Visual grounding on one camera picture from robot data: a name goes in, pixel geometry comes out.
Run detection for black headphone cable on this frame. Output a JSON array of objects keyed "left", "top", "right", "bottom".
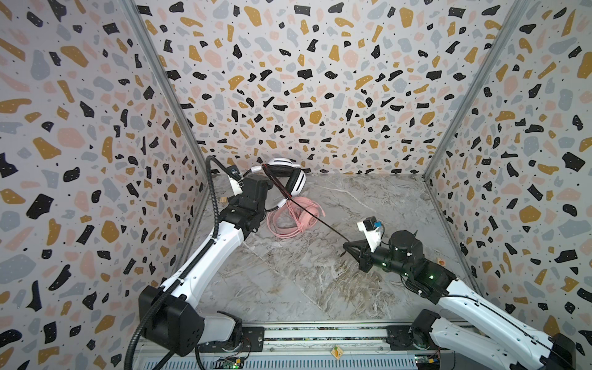
[{"left": 261, "top": 162, "right": 352, "bottom": 244}]

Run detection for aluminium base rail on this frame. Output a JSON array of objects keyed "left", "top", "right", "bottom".
[{"left": 126, "top": 321, "right": 521, "bottom": 370}]

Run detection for left arm corrugated cable conduit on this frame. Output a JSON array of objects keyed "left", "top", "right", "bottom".
[{"left": 123, "top": 156, "right": 232, "bottom": 370}]

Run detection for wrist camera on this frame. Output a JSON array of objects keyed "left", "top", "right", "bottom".
[
  {"left": 227, "top": 165, "right": 243, "bottom": 196},
  {"left": 357, "top": 216, "right": 384, "bottom": 253}
]

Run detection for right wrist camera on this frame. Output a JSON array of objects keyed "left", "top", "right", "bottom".
[{"left": 357, "top": 216, "right": 384, "bottom": 253}]

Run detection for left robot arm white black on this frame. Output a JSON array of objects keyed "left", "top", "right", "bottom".
[{"left": 139, "top": 174, "right": 272, "bottom": 356}]

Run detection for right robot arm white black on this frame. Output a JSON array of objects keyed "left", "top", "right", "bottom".
[{"left": 343, "top": 229, "right": 577, "bottom": 369}]

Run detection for white black headphones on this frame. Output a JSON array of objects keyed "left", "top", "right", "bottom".
[{"left": 244, "top": 157, "right": 306, "bottom": 197}]

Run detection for pink headphones with cable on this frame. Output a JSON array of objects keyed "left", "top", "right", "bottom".
[{"left": 266, "top": 197, "right": 325, "bottom": 239}]

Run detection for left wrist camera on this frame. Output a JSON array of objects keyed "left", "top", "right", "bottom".
[{"left": 227, "top": 165, "right": 243, "bottom": 196}]

